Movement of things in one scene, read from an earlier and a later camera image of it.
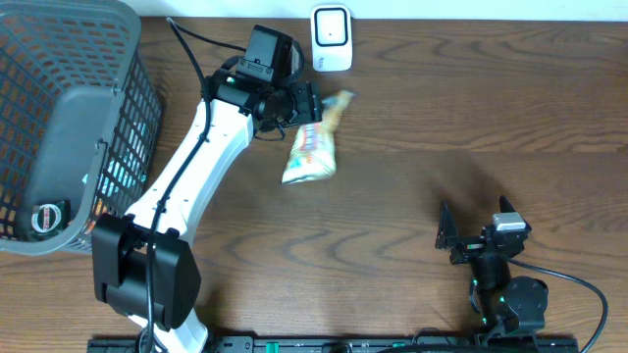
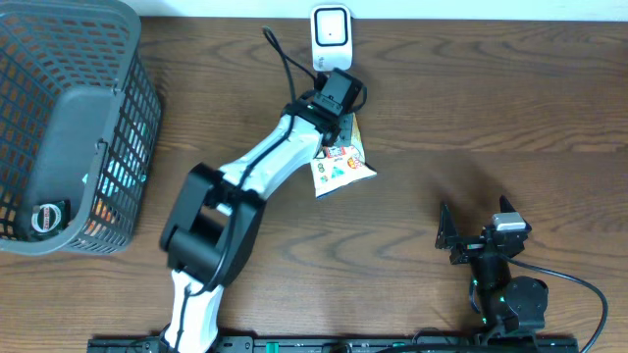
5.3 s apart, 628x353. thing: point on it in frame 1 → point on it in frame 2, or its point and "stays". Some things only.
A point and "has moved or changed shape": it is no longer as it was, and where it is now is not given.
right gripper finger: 504,205 stays
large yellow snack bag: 313,155 has moved or changed shape
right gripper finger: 446,229 stays
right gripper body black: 467,248 stays
